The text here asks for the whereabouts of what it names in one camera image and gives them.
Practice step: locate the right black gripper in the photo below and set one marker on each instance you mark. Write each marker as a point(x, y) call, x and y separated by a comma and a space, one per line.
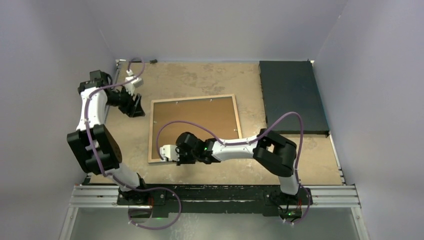
point(179, 150)

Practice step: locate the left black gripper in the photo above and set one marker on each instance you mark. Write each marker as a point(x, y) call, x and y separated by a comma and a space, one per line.
point(133, 108)

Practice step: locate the blue wooden picture frame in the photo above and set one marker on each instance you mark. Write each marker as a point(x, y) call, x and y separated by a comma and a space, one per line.
point(152, 132)

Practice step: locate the brown cardboard backing board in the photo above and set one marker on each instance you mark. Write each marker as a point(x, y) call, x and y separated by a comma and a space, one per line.
point(198, 116)

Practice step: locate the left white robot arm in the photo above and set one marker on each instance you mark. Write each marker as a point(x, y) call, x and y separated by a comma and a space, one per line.
point(92, 144)

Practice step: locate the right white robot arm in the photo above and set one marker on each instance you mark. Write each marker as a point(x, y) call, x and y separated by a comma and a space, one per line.
point(276, 153)

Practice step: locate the dark blue foam pad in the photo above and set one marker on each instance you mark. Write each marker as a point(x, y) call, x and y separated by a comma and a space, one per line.
point(291, 86)

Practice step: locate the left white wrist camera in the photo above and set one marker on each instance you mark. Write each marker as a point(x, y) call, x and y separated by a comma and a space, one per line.
point(132, 82)

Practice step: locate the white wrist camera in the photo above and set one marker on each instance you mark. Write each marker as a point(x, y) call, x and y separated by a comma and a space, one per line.
point(132, 82)
point(169, 153)

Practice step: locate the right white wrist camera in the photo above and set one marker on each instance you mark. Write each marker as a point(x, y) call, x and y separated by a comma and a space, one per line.
point(169, 153)

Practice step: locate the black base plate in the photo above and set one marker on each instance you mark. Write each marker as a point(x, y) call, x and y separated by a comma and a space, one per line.
point(267, 200)

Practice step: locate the aluminium rail frame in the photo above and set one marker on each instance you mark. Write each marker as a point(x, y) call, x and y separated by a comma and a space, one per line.
point(93, 213)

